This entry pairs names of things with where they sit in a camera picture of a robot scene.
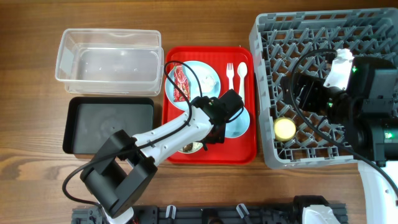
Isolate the light blue bowl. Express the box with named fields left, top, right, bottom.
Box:
left=225, top=108, right=250, bottom=138

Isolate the green bowl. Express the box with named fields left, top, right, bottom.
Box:
left=177, top=141, right=205, bottom=155

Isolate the yellow plastic cup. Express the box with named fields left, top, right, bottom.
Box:
left=274, top=118, right=296, bottom=142

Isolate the white napkin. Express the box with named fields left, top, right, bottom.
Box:
left=199, top=75, right=216, bottom=93

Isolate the red snack wrapper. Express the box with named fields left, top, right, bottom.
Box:
left=174, top=63, right=190, bottom=102

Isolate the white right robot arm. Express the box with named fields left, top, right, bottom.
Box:
left=281, top=55, right=397, bottom=223

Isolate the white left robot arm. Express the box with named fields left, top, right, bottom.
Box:
left=80, top=96, right=241, bottom=223

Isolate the grey dishwasher rack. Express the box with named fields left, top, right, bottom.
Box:
left=249, top=8, right=397, bottom=169

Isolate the light blue plate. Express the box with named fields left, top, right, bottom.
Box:
left=165, top=60, right=221, bottom=111

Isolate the pink plastic fork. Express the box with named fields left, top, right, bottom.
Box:
left=226, top=63, right=234, bottom=90

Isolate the red serving tray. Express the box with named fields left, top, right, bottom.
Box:
left=166, top=46, right=257, bottom=165

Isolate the cream plastic spoon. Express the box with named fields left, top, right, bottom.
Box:
left=238, top=62, right=248, bottom=103

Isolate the black plastic tray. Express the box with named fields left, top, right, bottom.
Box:
left=62, top=96, right=154, bottom=154

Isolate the clear plastic bin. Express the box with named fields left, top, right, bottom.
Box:
left=55, top=29, right=164, bottom=96

